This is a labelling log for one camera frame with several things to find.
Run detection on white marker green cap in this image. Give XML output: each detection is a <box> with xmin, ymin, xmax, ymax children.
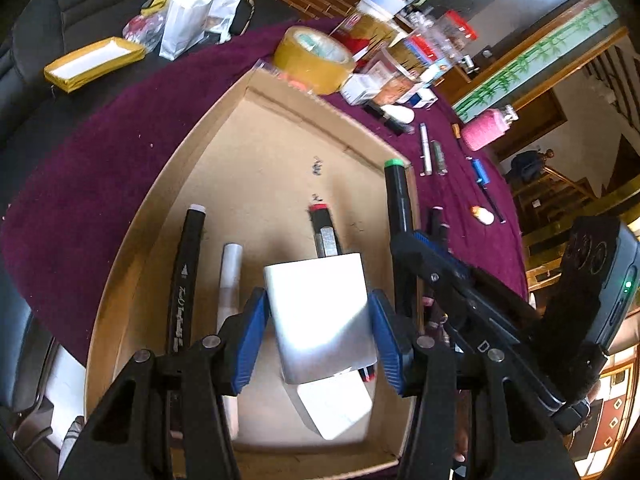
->
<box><xmin>384</xmin><ymin>158</ymin><xmax>416</xmax><ymax>318</ymax></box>

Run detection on white charger adapter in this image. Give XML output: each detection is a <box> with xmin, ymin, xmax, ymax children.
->
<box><xmin>264</xmin><ymin>254</ymin><xmax>378</xmax><ymax>385</ymax></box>

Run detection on black marker white cap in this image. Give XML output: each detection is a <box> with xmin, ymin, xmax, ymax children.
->
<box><xmin>166</xmin><ymin>204</ymin><xmax>206</xmax><ymax>356</ymax></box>

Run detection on small white marker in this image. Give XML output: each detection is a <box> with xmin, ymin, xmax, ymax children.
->
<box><xmin>217</xmin><ymin>243</ymin><xmax>243</xmax><ymax>440</ymax></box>

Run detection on black marker pair upper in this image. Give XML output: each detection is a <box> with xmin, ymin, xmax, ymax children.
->
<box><xmin>425</xmin><ymin>206</ymin><xmax>444</xmax><ymax>240</ymax></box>

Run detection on black marker pair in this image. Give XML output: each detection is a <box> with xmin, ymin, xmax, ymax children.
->
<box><xmin>425</xmin><ymin>206</ymin><xmax>444</xmax><ymax>240</ymax></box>
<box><xmin>437</xmin><ymin>223</ymin><xmax>450</xmax><ymax>252</ymax></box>

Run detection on black marker pair lower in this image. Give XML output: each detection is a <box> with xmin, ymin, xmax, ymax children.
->
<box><xmin>437</xmin><ymin>223</ymin><xmax>450</xmax><ymax>252</ymax></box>

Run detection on small white orange bottle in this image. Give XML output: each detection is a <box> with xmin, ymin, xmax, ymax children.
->
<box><xmin>471</xmin><ymin>206</ymin><xmax>496</xmax><ymax>226</ymax></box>

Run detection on black pen far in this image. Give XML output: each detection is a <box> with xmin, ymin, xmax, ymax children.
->
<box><xmin>479</xmin><ymin>183</ymin><xmax>506</xmax><ymax>224</ymax></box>

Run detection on white slim pen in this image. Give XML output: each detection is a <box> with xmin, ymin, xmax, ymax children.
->
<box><xmin>419</xmin><ymin>122</ymin><xmax>433</xmax><ymax>176</ymax></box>

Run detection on black lipstick tube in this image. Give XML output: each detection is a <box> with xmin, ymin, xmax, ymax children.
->
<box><xmin>361</xmin><ymin>101</ymin><xmax>416</xmax><ymax>136</ymax></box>

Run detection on pink knitted bottle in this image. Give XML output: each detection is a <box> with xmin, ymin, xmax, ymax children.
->
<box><xmin>461</xmin><ymin>105</ymin><xmax>518</xmax><ymax>152</ymax></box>

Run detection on cardboard tray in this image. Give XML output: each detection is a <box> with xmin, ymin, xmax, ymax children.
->
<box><xmin>85</xmin><ymin>70</ymin><xmax>411</xmax><ymax>479</ymax></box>

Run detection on orange label glass jar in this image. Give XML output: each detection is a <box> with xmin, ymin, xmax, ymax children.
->
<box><xmin>363</xmin><ymin>48</ymin><xmax>426</xmax><ymax>106</ymax></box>

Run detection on white cigarette box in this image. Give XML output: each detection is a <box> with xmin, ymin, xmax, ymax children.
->
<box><xmin>340</xmin><ymin>74</ymin><xmax>381</xmax><ymax>106</ymax></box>

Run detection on blue label plastic jar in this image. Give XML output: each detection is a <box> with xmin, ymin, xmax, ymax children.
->
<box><xmin>419</xmin><ymin>10</ymin><xmax>477</xmax><ymax>82</ymax></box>

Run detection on yellow packing tape roll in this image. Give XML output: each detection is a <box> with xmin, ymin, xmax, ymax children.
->
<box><xmin>272</xmin><ymin>26</ymin><xmax>356</xmax><ymax>96</ymax></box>

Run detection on purple velvet tablecloth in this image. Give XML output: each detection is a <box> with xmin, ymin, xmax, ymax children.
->
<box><xmin>1</xmin><ymin>24</ymin><xmax>527</xmax><ymax>362</ymax></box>

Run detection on white paper bag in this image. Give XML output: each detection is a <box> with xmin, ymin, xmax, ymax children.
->
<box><xmin>158</xmin><ymin>0</ymin><xmax>213</xmax><ymax>61</ymax></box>

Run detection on yellow padded envelope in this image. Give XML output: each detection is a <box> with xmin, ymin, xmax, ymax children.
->
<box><xmin>43</xmin><ymin>37</ymin><xmax>146</xmax><ymax>93</ymax></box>

